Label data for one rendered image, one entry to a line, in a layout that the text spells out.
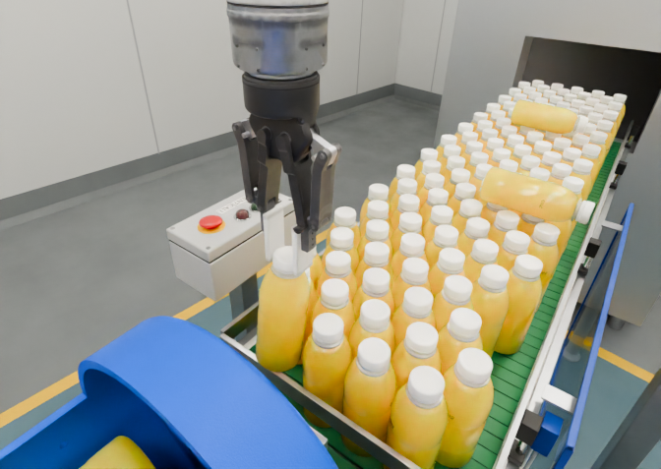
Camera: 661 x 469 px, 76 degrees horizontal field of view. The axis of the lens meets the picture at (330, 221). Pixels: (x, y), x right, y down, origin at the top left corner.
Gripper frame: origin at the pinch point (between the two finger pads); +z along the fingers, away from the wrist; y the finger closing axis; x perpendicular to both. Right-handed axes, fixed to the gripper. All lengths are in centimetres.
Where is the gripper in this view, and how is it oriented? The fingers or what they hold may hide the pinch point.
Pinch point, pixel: (288, 241)
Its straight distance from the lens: 52.0
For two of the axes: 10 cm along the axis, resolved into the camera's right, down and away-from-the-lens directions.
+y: 8.1, 3.3, -4.9
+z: -0.2, 8.4, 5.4
